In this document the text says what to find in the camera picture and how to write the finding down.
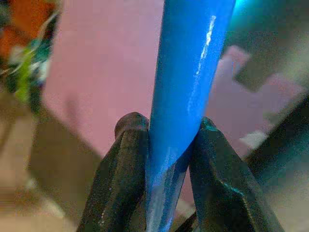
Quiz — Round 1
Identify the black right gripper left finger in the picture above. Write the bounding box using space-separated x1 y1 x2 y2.
77 112 150 232

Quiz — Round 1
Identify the green broom with blue handle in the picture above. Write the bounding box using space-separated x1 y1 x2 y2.
144 0 242 232

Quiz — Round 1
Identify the pink foam mat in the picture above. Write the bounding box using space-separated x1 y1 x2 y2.
43 0 302 206

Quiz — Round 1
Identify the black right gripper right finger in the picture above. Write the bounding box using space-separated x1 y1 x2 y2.
189 116 283 232

